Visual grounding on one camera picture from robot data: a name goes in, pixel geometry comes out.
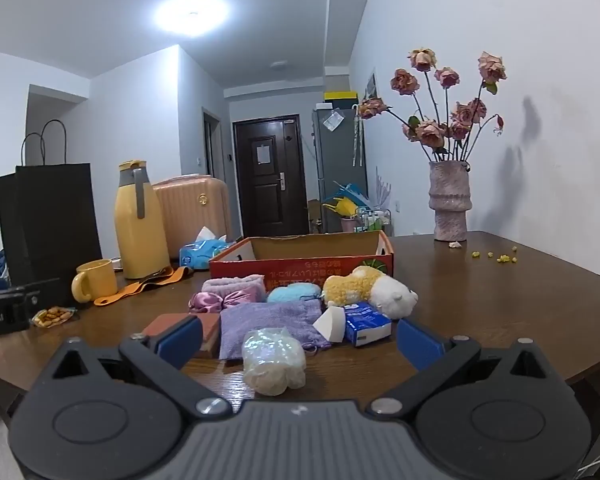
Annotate clear snack packet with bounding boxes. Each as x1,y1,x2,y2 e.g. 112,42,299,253
31,306,76,329

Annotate scattered yellow crumbs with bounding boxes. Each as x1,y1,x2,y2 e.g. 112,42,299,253
472,246,520,265

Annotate purple cloth pouch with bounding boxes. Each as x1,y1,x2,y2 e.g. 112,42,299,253
219,299,332,361

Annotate black paper bag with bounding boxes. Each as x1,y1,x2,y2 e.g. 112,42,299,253
0,120,103,307

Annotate wall poster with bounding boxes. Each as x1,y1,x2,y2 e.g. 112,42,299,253
363,69,381,104

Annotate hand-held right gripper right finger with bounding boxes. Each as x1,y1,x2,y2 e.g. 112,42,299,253
366,318,576,420

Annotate pink satin scrunchie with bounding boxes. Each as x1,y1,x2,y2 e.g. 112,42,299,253
222,290,252,311

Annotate round ceiling light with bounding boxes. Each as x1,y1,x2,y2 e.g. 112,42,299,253
154,0,232,37

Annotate beige ribbed suitcase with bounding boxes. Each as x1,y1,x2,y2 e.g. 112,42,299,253
152,175,231,262

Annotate storage cart with bottles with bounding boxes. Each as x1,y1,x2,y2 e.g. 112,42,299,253
355,207,394,234

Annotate white wedge sponge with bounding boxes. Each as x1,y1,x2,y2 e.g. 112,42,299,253
312,306,349,344

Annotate side room door frame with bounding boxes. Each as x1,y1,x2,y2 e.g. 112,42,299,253
202,107,227,181

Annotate blue tissue pack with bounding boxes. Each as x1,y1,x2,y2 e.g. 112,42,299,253
179,226,242,267

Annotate yellow mug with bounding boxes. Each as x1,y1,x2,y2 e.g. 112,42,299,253
71,259,119,304

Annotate orange strap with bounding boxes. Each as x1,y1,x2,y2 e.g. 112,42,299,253
94,266,196,307

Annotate purple satin scrunchie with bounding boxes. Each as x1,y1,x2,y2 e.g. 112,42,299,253
188,291,224,315

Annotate blue pocket tissue packet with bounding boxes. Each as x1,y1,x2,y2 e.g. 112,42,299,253
343,301,393,349

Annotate clear bag of white cotton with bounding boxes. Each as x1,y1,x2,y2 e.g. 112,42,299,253
242,327,307,396

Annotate red cardboard box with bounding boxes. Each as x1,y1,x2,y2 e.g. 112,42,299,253
209,230,395,294

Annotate pink textured vase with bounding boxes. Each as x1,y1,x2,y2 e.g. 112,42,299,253
428,160,474,243

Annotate dark brown entrance door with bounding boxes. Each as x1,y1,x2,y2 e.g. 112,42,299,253
232,114,309,239

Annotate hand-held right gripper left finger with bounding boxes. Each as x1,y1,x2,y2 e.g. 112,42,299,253
27,316,233,420

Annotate grey refrigerator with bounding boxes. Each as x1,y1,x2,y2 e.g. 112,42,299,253
312,105,369,234

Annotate yellow thermos jug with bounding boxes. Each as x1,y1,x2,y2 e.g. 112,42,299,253
114,160,171,280

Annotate light blue fluffy puff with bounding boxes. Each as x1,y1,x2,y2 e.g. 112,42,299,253
267,282,324,305

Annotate yellow watering can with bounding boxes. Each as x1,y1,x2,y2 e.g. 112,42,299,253
329,196,372,219

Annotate yellow and white plush toy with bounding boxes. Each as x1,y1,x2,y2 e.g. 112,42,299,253
322,266,419,320

